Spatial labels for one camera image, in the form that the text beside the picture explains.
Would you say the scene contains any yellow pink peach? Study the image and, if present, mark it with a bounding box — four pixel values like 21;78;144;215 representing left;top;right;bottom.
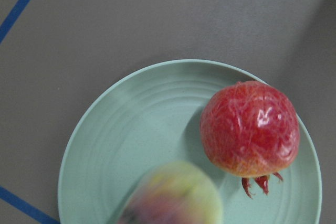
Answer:
117;161;224;223

